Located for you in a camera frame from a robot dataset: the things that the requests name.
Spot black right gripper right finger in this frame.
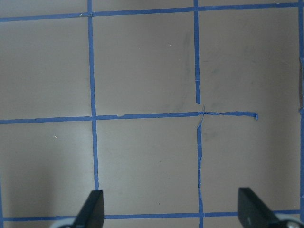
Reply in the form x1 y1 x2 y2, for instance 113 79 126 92
237 187 304 228

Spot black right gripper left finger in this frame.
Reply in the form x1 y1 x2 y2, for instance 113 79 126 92
53 189 105 228

